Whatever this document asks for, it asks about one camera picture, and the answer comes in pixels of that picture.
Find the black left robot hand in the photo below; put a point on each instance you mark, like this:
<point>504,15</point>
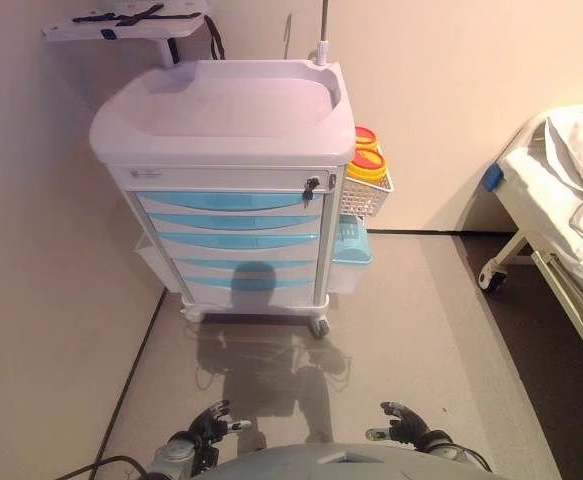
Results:
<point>206,430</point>

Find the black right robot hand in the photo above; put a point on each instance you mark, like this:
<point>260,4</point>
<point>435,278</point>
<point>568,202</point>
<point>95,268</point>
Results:
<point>408,427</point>

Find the blue fronted cart drawer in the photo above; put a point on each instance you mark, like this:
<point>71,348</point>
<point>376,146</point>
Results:
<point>201,287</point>
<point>196,266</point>
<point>236,221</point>
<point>236,241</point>
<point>231,201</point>

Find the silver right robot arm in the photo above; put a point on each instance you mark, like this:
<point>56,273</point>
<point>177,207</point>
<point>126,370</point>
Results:
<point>446,447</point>

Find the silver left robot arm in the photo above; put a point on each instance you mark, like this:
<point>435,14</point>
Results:
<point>176,452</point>

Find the grey robot torso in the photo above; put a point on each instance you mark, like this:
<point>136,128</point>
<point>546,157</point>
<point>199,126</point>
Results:
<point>321,465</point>

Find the cart caster wheel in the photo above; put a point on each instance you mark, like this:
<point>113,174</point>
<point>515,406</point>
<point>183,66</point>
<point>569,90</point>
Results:
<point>321,327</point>

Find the bed caster wheel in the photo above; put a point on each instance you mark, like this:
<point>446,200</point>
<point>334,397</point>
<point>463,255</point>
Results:
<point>492,280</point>

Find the white side bin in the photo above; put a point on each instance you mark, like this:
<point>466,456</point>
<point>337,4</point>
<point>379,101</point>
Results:
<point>153,260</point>

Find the waste bin with blue lid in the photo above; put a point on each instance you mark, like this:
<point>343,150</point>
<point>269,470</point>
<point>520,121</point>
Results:
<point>351,245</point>

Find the white hospital bed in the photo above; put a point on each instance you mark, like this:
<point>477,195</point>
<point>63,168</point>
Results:
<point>546,210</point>

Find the black cart keys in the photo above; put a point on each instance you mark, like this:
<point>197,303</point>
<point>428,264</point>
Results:
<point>311,187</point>

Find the blue tape patch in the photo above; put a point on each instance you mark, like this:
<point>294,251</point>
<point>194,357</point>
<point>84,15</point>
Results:
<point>494,176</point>

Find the yellow sharps container red lid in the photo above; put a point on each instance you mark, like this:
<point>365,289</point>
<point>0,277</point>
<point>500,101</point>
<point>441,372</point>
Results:
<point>366,165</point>
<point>366,136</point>

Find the white medical cart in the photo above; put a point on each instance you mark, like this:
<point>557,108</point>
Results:
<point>221,115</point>

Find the white pillow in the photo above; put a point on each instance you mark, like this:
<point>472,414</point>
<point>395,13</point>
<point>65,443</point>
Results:
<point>578,150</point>

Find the metal IV pole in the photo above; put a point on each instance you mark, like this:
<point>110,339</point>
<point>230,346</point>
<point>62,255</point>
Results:
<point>322,30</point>

